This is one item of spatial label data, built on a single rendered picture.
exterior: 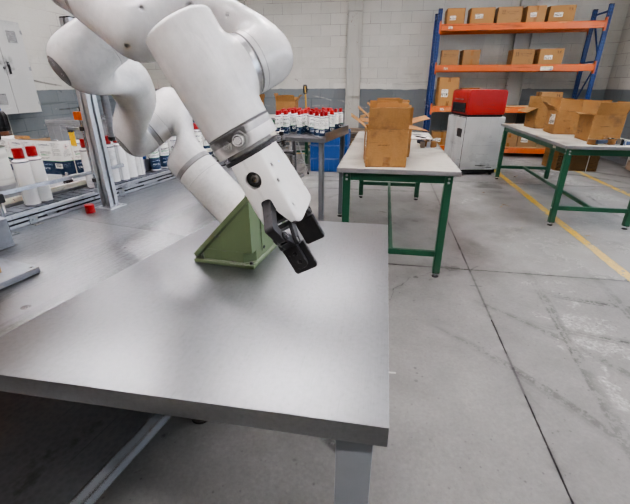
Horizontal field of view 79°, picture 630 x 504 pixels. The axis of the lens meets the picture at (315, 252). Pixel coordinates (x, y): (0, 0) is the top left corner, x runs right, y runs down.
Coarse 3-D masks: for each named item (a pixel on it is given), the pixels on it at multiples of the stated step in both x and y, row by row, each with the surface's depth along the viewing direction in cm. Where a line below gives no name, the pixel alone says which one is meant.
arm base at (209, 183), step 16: (208, 160) 110; (192, 176) 109; (208, 176) 109; (224, 176) 111; (192, 192) 112; (208, 192) 109; (224, 192) 109; (240, 192) 112; (208, 208) 112; (224, 208) 110
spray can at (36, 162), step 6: (30, 150) 138; (36, 150) 140; (30, 156) 139; (36, 156) 140; (30, 162) 139; (36, 162) 139; (42, 162) 142; (36, 168) 140; (42, 168) 142; (36, 174) 140; (42, 174) 142; (36, 180) 141; (42, 180) 142; (42, 186) 143; (48, 186) 145; (42, 192) 143; (48, 192) 145; (42, 198) 144; (48, 198) 145
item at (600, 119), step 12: (588, 108) 389; (600, 108) 356; (612, 108) 353; (624, 108) 351; (588, 120) 371; (600, 120) 361; (612, 120) 359; (624, 120) 357; (576, 132) 395; (588, 132) 369; (600, 132) 364; (612, 132) 362
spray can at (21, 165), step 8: (16, 152) 133; (16, 160) 134; (24, 160) 135; (16, 168) 134; (24, 168) 135; (16, 176) 136; (24, 176) 136; (32, 176) 138; (24, 184) 137; (24, 192) 138; (32, 192) 139; (24, 200) 139; (32, 200) 140; (40, 200) 143
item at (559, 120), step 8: (552, 104) 445; (560, 104) 444; (568, 104) 413; (576, 104) 411; (552, 112) 432; (560, 112) 418; (568, 112) 416; (552, 120) 429; (560, 120) 420; (568, 120) 419; (576, 120) 417; (544, 128) 453; (552, 128) 428; (560, 128) 423; (568, 128) 422
